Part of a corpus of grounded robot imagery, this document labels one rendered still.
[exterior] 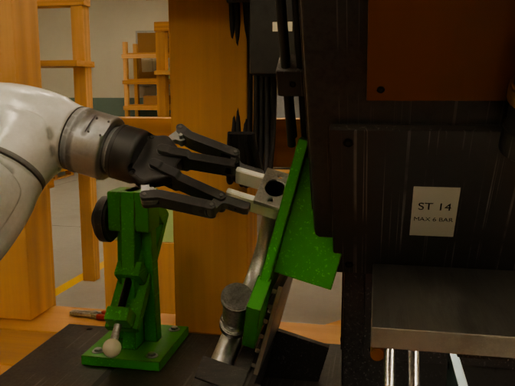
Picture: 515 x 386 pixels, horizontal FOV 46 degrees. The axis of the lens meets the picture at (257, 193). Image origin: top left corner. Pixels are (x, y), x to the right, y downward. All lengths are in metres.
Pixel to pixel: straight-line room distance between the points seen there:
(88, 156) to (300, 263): 0.31
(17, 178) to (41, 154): 0.05
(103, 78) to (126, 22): 1.11
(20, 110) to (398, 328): 0.56
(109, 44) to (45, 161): 11.09
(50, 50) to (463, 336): 12.11
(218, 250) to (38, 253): 0.39
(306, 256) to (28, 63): 0.75
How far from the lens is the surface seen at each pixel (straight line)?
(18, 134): 0.84
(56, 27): 12.44
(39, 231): 1.30
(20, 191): 0.81
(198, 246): 1.12
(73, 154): 0.83
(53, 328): 1.26
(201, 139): 0.84
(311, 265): 0.71
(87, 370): 1.02
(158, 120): 1.21
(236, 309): 0.72
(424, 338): 0.53
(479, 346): 0.54
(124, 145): 0.81
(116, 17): 11.89
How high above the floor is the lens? 1.32
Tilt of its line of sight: 9 degrees down
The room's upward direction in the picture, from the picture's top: straight up
